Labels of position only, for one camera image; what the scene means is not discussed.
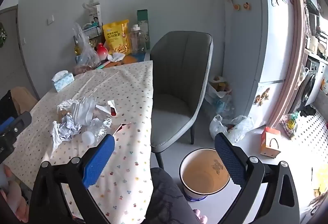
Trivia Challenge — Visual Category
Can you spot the white refrigerator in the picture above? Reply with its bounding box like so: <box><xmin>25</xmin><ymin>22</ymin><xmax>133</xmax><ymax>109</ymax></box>
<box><xmin>221</xmin><ymin>0</ymin><xmax>295</xmax><ymax>130</ymax></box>

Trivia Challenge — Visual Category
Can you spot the crushed clear plastic bottle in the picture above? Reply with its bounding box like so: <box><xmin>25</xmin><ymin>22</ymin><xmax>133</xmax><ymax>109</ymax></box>
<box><xmin>81</xmin><ymin>116</ymin><xmax>114</xmax><ymax>145</ymax></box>

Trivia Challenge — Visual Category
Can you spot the torn red white wrapper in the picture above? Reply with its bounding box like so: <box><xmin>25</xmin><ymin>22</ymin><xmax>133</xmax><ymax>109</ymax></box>
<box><xmin>95</xmin><ymin>99</ymin><xmax>119</xmax><ymax>118</ymax></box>

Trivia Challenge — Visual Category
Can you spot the white paper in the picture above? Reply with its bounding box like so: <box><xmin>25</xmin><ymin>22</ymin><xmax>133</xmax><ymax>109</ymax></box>
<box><xmin>57</xmin><ymin>98</ymin><xmax>78</xmax><ymax>112</ymax></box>

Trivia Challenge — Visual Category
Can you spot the spotted cream tablecloth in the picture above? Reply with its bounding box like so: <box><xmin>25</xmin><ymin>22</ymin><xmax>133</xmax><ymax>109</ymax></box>
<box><xmin>2</xmin><ymin>60</ymin><xmax>155</xmax><ymax>224</ymax></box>

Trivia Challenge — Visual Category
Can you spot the torn white wrapper strip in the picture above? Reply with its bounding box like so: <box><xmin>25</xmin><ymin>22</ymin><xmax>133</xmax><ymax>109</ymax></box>
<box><xmin>113</xmin><ymin>122</ymin><xmax>133</xmax><ymax>135</ymax></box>

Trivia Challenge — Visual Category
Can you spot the teal small packet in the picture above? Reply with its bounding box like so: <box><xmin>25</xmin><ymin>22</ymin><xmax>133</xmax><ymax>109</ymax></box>
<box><xmin>95</xmin><ymin>61</ymin><xmax>110</xmax><ymax>71</ymax></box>

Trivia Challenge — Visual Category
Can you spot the washing machine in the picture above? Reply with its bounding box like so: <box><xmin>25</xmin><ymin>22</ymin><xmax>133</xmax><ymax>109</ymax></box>
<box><xmin>298</xmin><ymin>57</ymin><xmax>322</xmax><ymax>110</ymax></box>

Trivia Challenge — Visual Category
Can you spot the blue white tissue box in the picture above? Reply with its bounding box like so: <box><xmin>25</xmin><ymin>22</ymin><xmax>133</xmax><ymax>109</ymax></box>
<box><xmin>51</xmin><ymin>70</ymin><xmax>75</xmax><ymax>93</ymax></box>

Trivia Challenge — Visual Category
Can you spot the crumpled white tissue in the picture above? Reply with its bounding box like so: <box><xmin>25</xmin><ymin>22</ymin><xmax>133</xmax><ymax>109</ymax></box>
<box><xmin>106</xmin><ymin>52</ymin><xmax>126</xmax><ymax>63</ymax></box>

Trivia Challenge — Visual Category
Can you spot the yellow oil bottle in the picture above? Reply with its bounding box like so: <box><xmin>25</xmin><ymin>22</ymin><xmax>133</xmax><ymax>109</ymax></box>
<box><xmin>74</xmin><ymin>39</ymin><xmax>83</xmax><ymax>57</ymax></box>

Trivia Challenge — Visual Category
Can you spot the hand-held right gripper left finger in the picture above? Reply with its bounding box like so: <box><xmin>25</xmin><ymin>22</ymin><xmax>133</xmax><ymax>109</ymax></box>
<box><xmin>29</xmin><ymin>134</ymin><xmax>115</xmax><ymax>224</ymax></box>

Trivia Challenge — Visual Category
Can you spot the colourful smiley bag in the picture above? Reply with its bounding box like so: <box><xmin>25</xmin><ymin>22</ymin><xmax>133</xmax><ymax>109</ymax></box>
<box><xmin>280</xmin><ymin>111</ymin><xmax>301</xmax><ymax>140</ymax></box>

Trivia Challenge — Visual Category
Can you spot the person's leg in dark pants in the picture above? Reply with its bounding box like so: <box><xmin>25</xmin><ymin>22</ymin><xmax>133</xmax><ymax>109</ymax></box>
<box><xmin>147</xmin><ymin>167</ymin><xmax>199</xmax><ymax>224</ymax></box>

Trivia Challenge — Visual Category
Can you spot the red bottle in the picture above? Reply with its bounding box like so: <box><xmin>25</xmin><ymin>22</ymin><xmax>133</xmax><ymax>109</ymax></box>
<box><xmin>96</xmin><ymin>43</ymin><xmax>110</xmax><ymax>61</ymax></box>

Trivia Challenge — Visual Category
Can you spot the white plastic bag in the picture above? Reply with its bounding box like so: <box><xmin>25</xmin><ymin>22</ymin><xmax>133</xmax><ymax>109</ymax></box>
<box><xmin>209</xmin><ymin>114</ymin><xmax>255</xmax><ymax>143</ymax></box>

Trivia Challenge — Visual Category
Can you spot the grey upholstered chair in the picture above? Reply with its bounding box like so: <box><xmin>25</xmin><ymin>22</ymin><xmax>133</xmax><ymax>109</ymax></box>
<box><xmin>149</xmin><ymin>31</ymin><xmax>214</xmax><ymax>169</ymax></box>

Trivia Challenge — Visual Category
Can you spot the dark cloth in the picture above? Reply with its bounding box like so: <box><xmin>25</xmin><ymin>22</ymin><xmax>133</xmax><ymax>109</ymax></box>
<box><xmin>0</xmin><ymin>90</ymin><xmax>19</xmax><ymax>119</ymax></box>

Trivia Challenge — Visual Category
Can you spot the white printed carton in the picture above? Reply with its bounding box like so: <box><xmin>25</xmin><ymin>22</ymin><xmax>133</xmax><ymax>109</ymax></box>
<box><xmin>82</xmin><ymin>0</ymin><xmax>102</xmax><ymax>27</ymax></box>

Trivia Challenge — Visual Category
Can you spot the blue white plastic packet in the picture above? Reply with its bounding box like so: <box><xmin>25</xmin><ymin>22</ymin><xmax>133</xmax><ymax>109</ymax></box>
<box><xmin>51</xmin><ymin>115</ymin><xmax>83</xmax><ymax>151</ymax></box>

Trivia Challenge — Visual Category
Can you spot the white dotted mat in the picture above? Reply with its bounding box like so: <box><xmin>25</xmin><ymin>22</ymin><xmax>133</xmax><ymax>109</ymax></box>
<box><xmin>279</xmin><ymin>102</ymin><xmax>328</xmax><ymax>165</ymax></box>

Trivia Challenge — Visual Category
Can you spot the pink door frame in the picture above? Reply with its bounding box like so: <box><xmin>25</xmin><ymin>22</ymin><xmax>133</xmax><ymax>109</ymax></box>
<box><xmin>266</xmin><ymin>0</ymin><xmax>308</xmax><ymax>130</ymax></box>

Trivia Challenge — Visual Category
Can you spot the yellow snack bag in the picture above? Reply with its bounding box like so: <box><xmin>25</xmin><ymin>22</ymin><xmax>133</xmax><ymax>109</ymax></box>
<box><xmin>102</xmin><ymin>19</ymin><xmax>130</xmax><ymax>56</ymax></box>

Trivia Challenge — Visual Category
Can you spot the plastic bag of groceries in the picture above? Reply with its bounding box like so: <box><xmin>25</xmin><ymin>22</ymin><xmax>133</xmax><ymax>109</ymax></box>
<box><xmin>206</xmin><ymin>76</ymin><xmax>234</xmax><ymax>118</ymax></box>

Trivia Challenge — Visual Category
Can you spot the translucent white plastic wrapper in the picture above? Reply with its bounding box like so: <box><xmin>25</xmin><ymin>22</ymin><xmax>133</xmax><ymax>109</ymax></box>
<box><xmin>70</xmin><ymin>96</ymin><xmax>97</xmax><ymax>126</ymax></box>

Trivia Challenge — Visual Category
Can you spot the green tall box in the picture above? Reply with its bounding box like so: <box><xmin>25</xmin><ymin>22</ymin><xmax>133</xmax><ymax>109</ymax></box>
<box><xmin>137</xmin><ymin>9</ymin><xmax>149</xmax><ymax>43</ymax></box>

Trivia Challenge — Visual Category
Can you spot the orange cardboard box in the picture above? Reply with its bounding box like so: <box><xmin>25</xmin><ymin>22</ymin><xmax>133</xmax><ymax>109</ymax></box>
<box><xmin>260</xmin><ymin>126</ymin><xmax>282</xmax><ymax>158</ymax></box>

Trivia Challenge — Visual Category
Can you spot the grey door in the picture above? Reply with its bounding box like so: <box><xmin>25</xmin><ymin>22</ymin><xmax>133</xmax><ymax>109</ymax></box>
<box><xmin>0</xmin><ymin>6</ymin><xmax>40</xmax><ymax>101</ymax></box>

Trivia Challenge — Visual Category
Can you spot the bag of red dates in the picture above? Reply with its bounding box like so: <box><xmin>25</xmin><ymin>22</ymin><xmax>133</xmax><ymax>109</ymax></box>
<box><xmin>74</xmin><ymin>64</ymin><xmax>99</xmax><ymax>75</ymax></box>

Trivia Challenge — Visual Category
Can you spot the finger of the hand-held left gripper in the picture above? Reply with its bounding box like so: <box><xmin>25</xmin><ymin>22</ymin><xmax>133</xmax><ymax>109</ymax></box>
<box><xmin>0</xmin><ymin>111</ymin><xmax>32</xmax><ymax>137</ymax></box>
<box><xmin>0</xmin><ymin>135</ymin><xmax>16</xmax><ymax>163</ymax></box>

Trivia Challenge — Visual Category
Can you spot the orange placemat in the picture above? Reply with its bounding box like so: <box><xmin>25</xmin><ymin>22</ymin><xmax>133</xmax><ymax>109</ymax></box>
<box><xmin>102</xmin><ymin>54</ymin><xmax>151</xmax><ymax>69</ymax></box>

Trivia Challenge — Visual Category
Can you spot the clear plastic bag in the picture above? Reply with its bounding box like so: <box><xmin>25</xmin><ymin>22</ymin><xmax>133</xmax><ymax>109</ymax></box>
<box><xmin>72</xmin><ymin>22</ymin><xmax>102</xmax><ymax>69</ymax></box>

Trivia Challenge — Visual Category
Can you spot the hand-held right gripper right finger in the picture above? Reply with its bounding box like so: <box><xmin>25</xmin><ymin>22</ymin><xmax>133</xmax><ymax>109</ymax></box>
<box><xmin>215</xmin><ymin>133</ymin><xmax>300</xmax><ymax>224</ymax></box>

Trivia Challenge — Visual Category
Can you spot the white bin with blue base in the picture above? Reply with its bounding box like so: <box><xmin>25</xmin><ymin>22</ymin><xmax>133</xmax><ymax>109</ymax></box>
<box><xmin>179</xmin><ymin>148</ymin><xmax>231</xmax><ymax>202</ymax></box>

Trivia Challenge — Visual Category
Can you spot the person's left forearm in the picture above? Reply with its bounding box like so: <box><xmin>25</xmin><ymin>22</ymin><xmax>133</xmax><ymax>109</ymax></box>
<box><xmin>0</xmin><ymin>165</ymin><xmax>29</xmax><ymax>223</ymax></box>

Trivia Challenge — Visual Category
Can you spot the black wire basket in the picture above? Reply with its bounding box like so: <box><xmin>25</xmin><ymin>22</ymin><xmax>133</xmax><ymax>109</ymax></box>
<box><xmin>82</xmin><ymin>24</ymin><xmax>103</xmax><ymax>40</ymax></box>

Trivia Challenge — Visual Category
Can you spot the black cloth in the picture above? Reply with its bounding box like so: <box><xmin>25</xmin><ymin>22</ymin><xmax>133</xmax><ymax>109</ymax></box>
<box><xmin>299</xmin><ymin>105</ymin><xmax>318</xmax><ymax>119</ymax></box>

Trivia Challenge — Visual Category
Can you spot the glass jar with lid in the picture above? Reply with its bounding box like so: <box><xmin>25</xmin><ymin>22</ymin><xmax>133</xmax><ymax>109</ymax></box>
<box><xmin>127</xmin><ymin>24</ymin><xmax>147</xmax><ymax>55</ymax></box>

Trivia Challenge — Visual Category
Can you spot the person's bare foot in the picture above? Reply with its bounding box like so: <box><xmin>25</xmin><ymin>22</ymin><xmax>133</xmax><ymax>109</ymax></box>
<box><xmin>193</xmin><ymin>209</ymin><xmax>208</xmax><ymax>224</ymax></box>

